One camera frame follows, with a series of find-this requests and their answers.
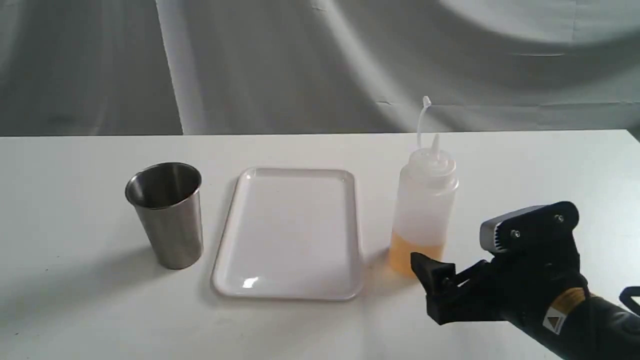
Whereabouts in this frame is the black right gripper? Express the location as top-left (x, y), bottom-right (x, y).
top-left (410, 250), bottom-right (589, 331)

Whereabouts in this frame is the squeeze bottle with amber liquid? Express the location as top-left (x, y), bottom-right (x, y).
top-left (387, 96), bottom-right (459, 279)

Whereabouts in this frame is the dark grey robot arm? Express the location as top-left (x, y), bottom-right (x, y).
top-left (410, 251), bottom-right (640, 360)

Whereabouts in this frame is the stainless steel cup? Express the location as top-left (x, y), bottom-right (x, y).
top-left (125, 162), bottom-right (204, 270)

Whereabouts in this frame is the white rectangular plastic tray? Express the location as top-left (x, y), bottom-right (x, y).
top-left (210, 167), bottom-right (364, 301)

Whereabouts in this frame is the grey cloth backdrop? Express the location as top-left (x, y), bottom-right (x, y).
top-left (0, 0), bottom-right (639, 137)

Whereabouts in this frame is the wrist camera with black bracket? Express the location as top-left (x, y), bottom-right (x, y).
top-left (478, 201), bottom-right (579, 255)

